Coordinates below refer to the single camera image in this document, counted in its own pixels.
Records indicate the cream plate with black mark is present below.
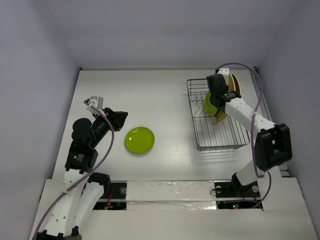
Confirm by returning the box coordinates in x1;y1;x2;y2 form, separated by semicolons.
204;90;218;116

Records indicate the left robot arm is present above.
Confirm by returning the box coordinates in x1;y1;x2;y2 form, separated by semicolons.
32;106;128;240

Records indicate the square bamboo tray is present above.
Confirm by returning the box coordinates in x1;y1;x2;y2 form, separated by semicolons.
215;73;237;125

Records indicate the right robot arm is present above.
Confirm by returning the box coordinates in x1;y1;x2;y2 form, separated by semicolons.
206;73;293;196

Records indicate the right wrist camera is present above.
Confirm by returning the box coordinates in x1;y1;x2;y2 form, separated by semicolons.
215;67;230;77

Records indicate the oval bamboo tray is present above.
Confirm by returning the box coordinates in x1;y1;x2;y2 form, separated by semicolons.
231;74;241;95

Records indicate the wire dish rack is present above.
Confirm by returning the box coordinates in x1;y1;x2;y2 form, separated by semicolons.
186;78;250;152

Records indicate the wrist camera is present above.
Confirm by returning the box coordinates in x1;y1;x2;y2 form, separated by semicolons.
215;67;230;77
83;96;104;111

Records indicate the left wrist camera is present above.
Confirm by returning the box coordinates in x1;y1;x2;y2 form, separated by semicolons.
83;96;104;111

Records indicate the green plate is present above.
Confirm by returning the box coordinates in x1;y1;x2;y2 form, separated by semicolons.
124;126;155;155

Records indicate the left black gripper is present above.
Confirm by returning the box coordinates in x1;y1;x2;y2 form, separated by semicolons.
89;107;128;148

